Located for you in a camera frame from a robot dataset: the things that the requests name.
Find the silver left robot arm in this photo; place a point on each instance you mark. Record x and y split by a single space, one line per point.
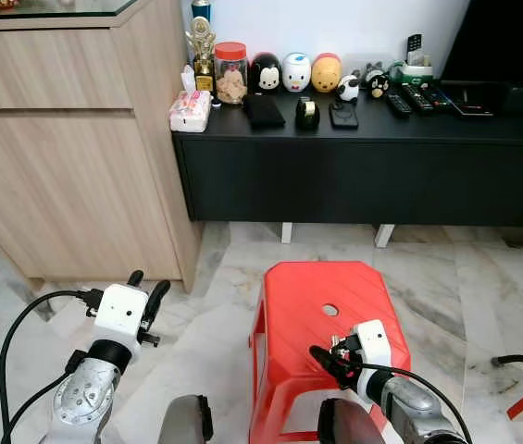
83 393

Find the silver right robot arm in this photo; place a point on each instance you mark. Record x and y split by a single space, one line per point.
411 402

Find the grey right robot leg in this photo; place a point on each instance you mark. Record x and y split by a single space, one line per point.
346 424

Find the grey robot leg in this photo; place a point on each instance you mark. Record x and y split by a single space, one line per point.
346 424
187 421

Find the red plastic stool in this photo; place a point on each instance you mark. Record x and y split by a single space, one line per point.
312 296

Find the grey left robot leg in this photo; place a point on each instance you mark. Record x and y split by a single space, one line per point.
187 421

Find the light wooden cabinet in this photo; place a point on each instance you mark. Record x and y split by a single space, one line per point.
67 157

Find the pink tissue pack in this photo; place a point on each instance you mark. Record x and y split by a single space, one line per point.
190 111

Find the black tv console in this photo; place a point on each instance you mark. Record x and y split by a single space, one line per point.
363 171

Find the black wallet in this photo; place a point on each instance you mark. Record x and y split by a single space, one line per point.
263 111

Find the red lid snack jar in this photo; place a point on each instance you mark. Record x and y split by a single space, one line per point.
230 79

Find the gold trophy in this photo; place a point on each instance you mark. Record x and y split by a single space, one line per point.
202 51

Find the black tape dispenser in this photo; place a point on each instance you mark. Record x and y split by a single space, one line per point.
307 114

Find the black flat pouch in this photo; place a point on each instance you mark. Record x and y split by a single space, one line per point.
342 116

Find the black mouse plush toy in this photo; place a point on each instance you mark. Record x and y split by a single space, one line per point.
265 72

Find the white plush toy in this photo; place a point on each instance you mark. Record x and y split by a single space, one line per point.
296 72

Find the black remote control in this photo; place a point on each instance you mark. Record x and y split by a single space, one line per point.
398 103
417 97
438 97

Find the small white panda figure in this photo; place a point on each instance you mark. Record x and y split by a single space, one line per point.
348 89

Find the blue can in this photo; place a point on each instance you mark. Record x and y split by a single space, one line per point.
201 8

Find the black and white figure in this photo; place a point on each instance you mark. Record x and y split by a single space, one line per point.
377 82

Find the yellow bear plush toy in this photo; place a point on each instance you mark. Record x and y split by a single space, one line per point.
326 74

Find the black television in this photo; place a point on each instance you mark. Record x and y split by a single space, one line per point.
506 42

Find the green desk holder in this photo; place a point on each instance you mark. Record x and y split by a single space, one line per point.
417 70

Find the small black upright remote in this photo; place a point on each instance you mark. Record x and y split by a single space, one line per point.
414 43

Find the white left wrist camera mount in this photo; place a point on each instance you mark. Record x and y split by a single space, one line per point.
120 310

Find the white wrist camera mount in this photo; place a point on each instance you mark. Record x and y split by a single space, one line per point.
373 342
120 310

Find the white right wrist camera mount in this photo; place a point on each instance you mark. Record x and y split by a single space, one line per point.
373 342

